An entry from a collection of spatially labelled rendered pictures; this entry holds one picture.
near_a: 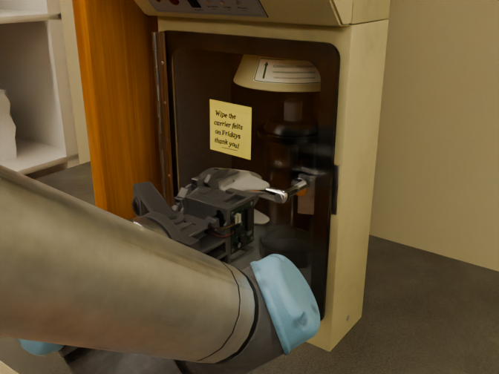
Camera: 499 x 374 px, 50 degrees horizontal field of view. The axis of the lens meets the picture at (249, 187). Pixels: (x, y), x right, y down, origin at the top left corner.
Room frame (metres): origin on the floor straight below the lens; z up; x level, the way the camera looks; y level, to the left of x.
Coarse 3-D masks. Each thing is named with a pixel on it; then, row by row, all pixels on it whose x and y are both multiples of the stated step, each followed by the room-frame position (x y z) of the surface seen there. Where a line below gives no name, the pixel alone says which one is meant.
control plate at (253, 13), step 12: (168, 0) 0.76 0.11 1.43; (180, 0) 0.74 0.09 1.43; (204, 0) 0.72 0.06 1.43; (216, 0) 0.71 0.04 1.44; (228, 0) 0.69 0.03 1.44; (252, 0) 0.67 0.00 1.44; (168, 12) 0.78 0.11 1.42; (180, 12) 0.77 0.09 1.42; (192, 12) 0.75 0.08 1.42; (204, 12) 0.74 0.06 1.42; (216, 12) 0.73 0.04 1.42; (228, 12) 0.71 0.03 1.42; (240, 12) 0.70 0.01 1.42; (252, 12) 0.69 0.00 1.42; (264, 12) 0.68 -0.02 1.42
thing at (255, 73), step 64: (192, 64) 0.79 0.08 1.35; (256, 64) 0.72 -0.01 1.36; (320, 64) 0.66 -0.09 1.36; (192, 128) 0.79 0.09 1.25; (256, 128) 0.72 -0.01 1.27; (320, 128) 0.65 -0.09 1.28; (320, 192) 0.65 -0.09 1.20; (256, 256) 0.71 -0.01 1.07; (320, 256) 0.65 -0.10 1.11; (320, 320) 0.65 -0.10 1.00
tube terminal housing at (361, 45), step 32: (384, 0) 0.72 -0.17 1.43; (224, 32) 0.77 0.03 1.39; (256, 32) 0.73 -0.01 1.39; (288, 32) 0.70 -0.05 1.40; (320, 32) 0.68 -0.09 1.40; (352, 32) 0.65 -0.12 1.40; (384, 32) 0.73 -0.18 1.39; (352, 64) 0.66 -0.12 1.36; (384, 64) 0.74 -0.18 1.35; (352, 96) 0.67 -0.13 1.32; (352, 128) 0.67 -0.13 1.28; (352, 160) 0.68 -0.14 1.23; (352, 192) 0.68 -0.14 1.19; (352, 224) 0.69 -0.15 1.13; (352, 256) 0.70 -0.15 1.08; (352, 288) 0.70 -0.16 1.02; (352, 320) 0.71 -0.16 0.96
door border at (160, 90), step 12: (156, 36) 0.83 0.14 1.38; (156, 60) 0.83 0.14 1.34; (156, 96) 0.83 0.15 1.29; (168, 96) 0.82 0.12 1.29; (168, 108) 0.82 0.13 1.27; (168, 120) 0.82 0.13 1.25; (168, 132) 0.82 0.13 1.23; (168, 144) 0.82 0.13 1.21; (168, 156) 0.82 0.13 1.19; (168, 168) 0.82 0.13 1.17; (168, 180) 0.82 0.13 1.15; (168, 192) 0.82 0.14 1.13; (324, 312) 0.65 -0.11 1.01
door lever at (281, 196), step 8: (296, 184) 0.66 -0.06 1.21; (304, 184) 0.66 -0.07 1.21; (256, 192) 0.65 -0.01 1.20; (264, 192) 0.65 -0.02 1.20; (272, 192) 0.64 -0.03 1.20; (280, 192) 0.63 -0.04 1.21; (288, 192) 0.63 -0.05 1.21; (296, 192) 0.65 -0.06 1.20; (304, 192) 0.66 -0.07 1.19; (280, 200) 0.63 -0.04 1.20; (288, 200) 0.64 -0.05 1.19
